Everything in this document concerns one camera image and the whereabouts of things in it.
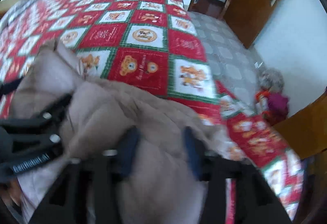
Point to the red checked printed quilt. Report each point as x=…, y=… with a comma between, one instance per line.
x=143, y=65

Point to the beige puffer jacket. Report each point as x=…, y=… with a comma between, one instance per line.
x=115, y=111

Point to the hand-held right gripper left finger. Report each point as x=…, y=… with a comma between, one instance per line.
x=127, y=152

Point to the brown wooden furniture panel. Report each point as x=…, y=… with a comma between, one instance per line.
x=304, y=129

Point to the orange and white object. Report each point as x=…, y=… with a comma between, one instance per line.
x=262, y=101

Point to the grey fluffy object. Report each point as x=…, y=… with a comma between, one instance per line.
x=272, y=79

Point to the purple cloth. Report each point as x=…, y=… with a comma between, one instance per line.
x=278, y=103

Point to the brown wooden door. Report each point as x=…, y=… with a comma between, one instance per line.
x=255, y=9

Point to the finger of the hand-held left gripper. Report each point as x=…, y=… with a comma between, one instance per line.
x=11, y=87
x=38, y=121

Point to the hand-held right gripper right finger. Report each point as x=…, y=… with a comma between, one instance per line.
x=192, y=155

